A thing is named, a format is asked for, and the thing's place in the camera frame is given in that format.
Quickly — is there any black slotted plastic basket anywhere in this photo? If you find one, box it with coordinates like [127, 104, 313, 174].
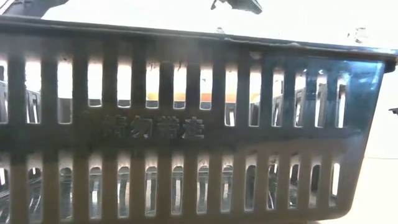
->
[0, 15, 398, 224]

